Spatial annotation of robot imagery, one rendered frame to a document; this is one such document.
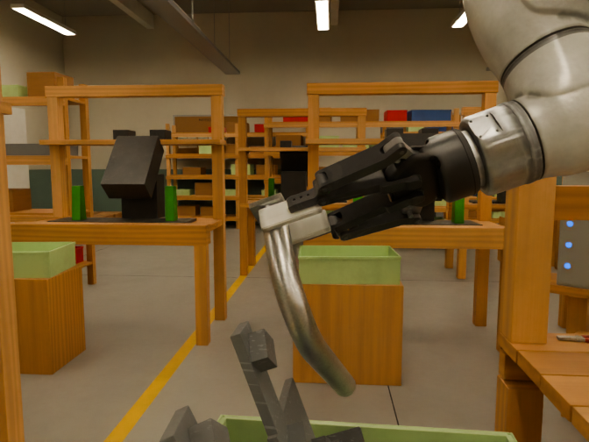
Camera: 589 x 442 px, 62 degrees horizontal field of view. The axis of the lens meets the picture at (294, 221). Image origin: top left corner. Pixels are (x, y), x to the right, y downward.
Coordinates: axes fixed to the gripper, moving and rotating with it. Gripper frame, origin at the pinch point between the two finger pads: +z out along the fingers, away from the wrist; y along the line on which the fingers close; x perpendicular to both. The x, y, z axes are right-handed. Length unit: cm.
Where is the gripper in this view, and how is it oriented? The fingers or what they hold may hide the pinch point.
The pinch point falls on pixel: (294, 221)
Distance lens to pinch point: 56.1
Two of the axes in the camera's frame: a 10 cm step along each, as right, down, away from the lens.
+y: -3.2, -5.9, -7.5
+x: 1.6, 7.4, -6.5
